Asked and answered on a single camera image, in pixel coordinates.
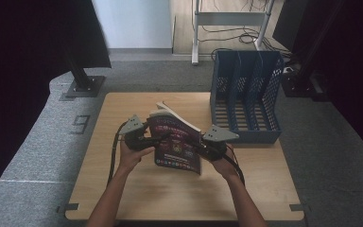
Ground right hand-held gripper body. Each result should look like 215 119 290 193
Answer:
198 124 240 162

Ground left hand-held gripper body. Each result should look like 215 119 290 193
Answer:
118 113 150 151

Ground purple cover magazine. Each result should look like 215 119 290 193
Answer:
147 100 203 176

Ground person's left hand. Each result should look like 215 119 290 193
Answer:
118 140 156 175

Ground person's right hand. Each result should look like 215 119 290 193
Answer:
209 144 239 183

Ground blue plastic file rack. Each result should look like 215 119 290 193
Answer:
209 49 285 145

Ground black curtain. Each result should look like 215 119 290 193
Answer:
0 0 112 209

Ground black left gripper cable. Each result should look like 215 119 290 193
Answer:
106 120 130 189

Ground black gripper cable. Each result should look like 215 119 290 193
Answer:
222 144 247 187
106 120 130 189

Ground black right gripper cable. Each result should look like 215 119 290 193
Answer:
222 144 247 187

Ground black post with base plate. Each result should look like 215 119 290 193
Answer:
63 46 107 98
281 0 348 99

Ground white metal stand frame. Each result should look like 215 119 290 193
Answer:
191 0 277 66

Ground black cables on floor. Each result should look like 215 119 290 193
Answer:
198 0 294 61

